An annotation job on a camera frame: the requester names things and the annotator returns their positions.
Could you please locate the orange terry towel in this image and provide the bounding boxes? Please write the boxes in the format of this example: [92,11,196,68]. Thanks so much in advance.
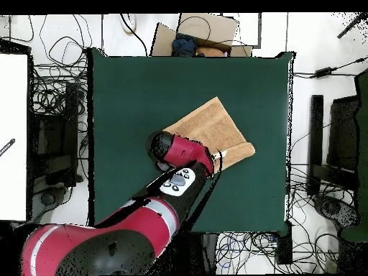
[163,96,256,173]

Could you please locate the dark green table cloth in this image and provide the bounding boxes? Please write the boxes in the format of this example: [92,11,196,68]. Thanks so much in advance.
[86,47,297,235]

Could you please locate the orange garment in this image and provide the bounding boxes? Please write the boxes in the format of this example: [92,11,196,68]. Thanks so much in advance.
[195,46,226,58]

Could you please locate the dark blue garment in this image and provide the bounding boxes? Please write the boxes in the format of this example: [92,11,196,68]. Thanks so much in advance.
[171,33,198,58]

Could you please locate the black equipment stand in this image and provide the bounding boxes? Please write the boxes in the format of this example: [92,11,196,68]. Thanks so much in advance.
[28,81,84,188]

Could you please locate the brown cardboard box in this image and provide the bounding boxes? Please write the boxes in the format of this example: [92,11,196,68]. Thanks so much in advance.
[150,12,254,58]

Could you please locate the black upright bar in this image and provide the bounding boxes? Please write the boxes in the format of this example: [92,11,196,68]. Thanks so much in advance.
[306,94,324,196]

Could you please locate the black box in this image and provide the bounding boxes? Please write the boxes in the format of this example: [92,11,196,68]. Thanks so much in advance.
[276,222,293,265]

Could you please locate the white shoe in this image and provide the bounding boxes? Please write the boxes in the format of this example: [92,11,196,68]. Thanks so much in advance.
[119,13,137,35]

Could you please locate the black power adapter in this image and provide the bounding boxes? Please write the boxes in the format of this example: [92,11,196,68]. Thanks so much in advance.
[314,66,334,78]

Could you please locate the white board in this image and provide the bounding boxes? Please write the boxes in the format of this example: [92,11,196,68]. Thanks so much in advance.
[0,53,29,221]

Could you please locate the black marker pen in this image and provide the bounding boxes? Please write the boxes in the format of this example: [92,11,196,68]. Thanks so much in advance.
[0,138,16,157]

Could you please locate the dark green fabric panel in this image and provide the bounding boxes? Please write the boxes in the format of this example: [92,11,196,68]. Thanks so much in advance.
[340,68,368,242]

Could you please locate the black tripod leg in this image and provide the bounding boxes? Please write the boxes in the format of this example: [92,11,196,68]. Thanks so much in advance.
[336,12,368,40]

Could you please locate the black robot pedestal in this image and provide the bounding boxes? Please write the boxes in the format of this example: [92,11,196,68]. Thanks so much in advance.
[201,233,219,275]

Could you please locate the black cable tangle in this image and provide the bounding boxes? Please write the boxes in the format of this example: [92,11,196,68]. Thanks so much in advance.
[288,160,356,202]
[215,231,288,275]
[29,14,93,116]

